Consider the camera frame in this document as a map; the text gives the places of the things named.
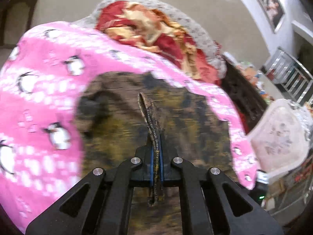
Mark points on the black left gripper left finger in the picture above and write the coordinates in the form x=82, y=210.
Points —
x=100, y=202

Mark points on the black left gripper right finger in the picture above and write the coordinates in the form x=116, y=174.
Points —
x=211, y=202

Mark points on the brown yellow patterned garment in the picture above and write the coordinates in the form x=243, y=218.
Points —
x=118, y=112

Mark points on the pink penguin blanket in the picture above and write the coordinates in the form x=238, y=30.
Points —
x=41, y=83

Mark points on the metal window grille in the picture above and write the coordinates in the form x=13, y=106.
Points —
x=292, y=79

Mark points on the grey patterned bed sheet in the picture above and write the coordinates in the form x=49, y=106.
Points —
x=197, y=32

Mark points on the red yellow floral quilt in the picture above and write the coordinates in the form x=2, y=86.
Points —
x=152, y=30

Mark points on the framed wall photo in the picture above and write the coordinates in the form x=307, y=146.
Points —
x=274, y=12

